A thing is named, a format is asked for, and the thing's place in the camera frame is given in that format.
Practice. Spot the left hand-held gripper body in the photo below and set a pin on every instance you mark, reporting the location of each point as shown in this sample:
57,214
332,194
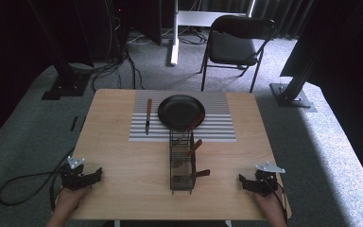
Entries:
72,179

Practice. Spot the grey striped placemat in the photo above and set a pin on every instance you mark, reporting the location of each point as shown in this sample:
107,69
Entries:
216,126

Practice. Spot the person's left hand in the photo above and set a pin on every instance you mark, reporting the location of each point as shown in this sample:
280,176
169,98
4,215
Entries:
71,200

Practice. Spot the small black floor strip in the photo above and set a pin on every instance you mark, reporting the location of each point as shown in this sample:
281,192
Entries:
73,123

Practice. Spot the person's right hand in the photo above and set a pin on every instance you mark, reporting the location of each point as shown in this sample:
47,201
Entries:
269,206

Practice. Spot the black frying pan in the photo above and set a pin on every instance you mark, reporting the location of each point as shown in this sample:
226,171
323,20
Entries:
179,111

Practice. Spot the black metal stand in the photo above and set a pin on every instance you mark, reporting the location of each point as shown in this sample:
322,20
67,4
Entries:
291,94
64,82

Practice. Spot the black folding chair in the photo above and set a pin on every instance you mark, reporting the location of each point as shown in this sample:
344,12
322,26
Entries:
233,47

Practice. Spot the white desk frame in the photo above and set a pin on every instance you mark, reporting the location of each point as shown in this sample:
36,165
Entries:
175,38

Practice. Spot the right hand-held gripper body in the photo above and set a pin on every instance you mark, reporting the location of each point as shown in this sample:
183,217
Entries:
264,181

